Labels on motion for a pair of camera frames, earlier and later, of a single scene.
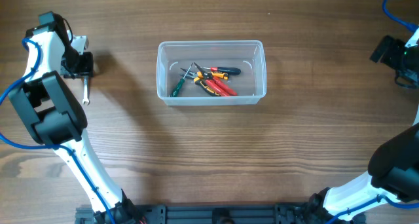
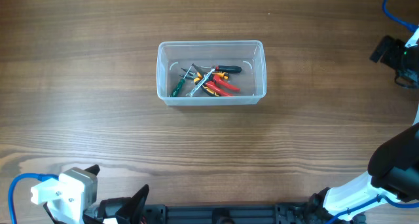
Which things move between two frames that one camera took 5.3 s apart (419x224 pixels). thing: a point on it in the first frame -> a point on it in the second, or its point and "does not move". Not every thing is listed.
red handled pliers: (216, 84) -> (204, 69)
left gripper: (87, 69) -> (130, 212)
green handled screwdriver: (179, 84) does not move
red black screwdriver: (229, 71) does not move
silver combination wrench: (86, 90) -> (190, 93)
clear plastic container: (248, 56) does not move
